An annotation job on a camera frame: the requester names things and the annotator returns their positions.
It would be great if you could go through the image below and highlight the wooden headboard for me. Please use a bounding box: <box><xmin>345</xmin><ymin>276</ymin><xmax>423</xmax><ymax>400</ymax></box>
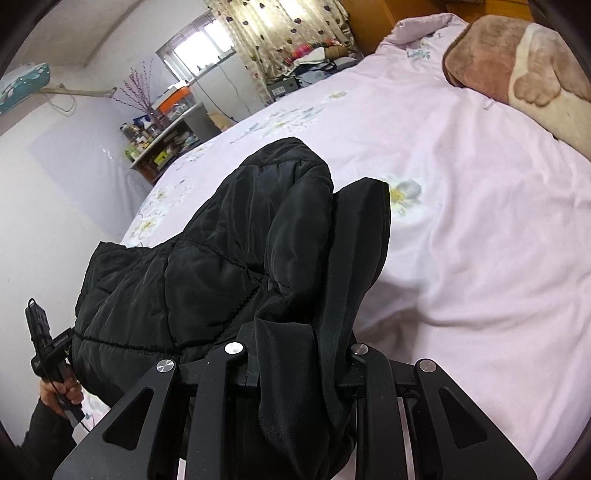
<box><xmin>339</xmin><ymin>0</ymin><xmax>536</xmax><ymax>56</ymax></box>

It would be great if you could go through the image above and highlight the cluttered wooden shelf unit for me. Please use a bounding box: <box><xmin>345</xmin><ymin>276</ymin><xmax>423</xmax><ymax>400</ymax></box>
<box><xmin>121</xmin><ymin>102</ymin><xmax>222</xmax><ymax>185</ymax></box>

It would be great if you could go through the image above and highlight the orange and white container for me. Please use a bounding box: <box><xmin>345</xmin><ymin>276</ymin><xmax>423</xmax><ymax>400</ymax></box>
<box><xmin>152</xmin><ymin>85</ymin><xmax>192</xmax><ymax>116</ymax></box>

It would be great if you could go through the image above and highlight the pink and cream plush blanket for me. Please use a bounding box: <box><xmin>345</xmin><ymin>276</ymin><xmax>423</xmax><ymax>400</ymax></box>
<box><xmin>442</xmin><ymin>15</ymin><xmax>591</xmax><ymax>162</ymax></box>

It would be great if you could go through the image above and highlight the pink floral bed sheet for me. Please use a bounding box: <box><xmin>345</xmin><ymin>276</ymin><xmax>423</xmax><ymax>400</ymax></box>
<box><xmin>121</xmin><ymin>13</ymin><xmax>591</xmax><ymax>480</ymax></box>

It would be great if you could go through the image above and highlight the person's left forearm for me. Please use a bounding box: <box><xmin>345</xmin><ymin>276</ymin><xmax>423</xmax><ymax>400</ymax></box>
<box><xmin>21</xmin><ymin>399</ymin><xmax>77</xmax><ymax>462</ymax></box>

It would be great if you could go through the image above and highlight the pile of colourful clothes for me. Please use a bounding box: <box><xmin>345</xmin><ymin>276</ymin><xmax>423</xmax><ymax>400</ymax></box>
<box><xmin>284</xmin><ymin>39</ymin><xmax>358</xmax><ymax>75</ymax></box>

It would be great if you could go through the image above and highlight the person's left hand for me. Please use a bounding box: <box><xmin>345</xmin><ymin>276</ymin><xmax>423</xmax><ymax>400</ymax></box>
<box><xmin>39</xmin><ymin>364</ymin><xmax>85</xmax><ymax>416</ymax></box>

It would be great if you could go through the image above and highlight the teal wall fan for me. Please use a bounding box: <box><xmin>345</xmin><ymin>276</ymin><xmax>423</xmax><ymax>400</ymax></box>
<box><xmin>0</xmin><ymin>62</ymin><xmax>51</xmax><ymax>116</ymax></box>

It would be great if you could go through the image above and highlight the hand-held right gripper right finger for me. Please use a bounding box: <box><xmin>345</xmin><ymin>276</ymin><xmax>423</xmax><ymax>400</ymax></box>
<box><xmin>337</xmin><ymin>342</ymin><xmax>539</xmax><ymax>480</ymax></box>

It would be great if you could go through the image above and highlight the spotted cream curtain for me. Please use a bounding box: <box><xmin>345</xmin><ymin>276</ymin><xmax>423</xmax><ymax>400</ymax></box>
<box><xmin>205</xmin><ymin>0</ymin><xmax>356</xmax><ymax>104</ymax></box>

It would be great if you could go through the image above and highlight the vase of flower branches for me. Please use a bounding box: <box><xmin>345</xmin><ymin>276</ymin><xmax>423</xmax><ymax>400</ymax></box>
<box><xmin>111</xmin><ymin>60</ymin><xmax>160</xmax><ymax>127</ymax></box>

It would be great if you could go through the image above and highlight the window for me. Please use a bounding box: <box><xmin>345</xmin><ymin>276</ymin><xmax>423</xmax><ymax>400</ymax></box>
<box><xmin>156</xmin><ymin>11</ymin><xmax>241</xmax><ymax>79</ymax></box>

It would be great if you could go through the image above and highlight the black electronic box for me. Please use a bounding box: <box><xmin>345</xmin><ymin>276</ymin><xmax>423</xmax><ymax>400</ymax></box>
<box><xmin>267</xmin><ymin>76</ymin><xmax>303</xmax><ymax>101</ymax></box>

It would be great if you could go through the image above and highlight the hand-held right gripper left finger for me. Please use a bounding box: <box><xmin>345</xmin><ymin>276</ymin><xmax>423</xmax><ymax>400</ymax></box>
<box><xmin>52</xmin><ymin>323</ymin><xmax>259</xmax><ymax>480</ymax></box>

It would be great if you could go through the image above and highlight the black padded jacket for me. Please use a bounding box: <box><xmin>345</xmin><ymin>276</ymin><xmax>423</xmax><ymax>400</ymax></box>
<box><xmin>71</xmin><ymin>137</ymin><xmax>393</xmax><ymax>480</ymax></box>

